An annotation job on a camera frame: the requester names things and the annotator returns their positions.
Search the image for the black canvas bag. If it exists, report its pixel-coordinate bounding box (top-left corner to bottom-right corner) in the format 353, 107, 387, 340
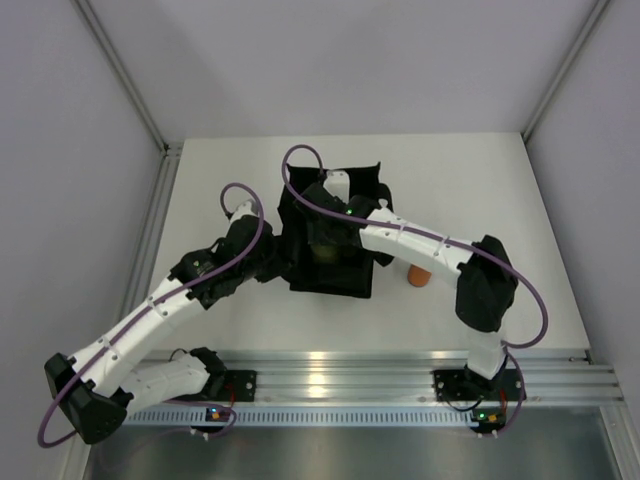
277, 162, 394, 299

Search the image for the yellow liquid bottle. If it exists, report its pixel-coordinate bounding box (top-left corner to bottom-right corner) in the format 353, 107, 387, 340
310, 244, 341, 264

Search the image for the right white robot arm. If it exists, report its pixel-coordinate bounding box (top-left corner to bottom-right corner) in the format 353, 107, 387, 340
294, 183, 518, 401

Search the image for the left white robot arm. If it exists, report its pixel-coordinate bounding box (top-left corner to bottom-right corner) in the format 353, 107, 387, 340
44, 211, 278, 445

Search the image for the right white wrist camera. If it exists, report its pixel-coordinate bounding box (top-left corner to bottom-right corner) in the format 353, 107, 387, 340
323, 170, 351, 203

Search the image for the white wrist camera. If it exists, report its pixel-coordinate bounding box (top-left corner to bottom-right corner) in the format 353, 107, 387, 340
323, 170, 351, 203
229, 199, 260, 223

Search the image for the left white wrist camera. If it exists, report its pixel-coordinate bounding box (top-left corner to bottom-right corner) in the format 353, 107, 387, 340
229, 199, 260, 223

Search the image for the white slotted cable duct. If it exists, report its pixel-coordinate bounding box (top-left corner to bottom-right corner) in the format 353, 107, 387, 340
125, 405, 478, 427

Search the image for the aluminium mounting rail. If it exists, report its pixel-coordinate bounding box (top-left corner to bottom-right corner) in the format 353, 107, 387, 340
219, 350, 624, 406

